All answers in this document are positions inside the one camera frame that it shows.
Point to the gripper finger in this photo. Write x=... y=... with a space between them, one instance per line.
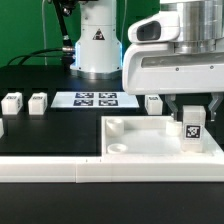
x=217 y=98
x=170 y=101

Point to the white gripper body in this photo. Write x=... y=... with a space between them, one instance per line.
x=175 y=52

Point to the white square table top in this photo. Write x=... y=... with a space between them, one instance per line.
x=149 y=135

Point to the white L-shaped obstacle fence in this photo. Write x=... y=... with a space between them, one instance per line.
x=112 y=168

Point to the white marker plate with tags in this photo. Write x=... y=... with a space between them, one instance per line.
x=94 y=100

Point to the white block at left edge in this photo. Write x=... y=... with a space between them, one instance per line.
x=1 y=128

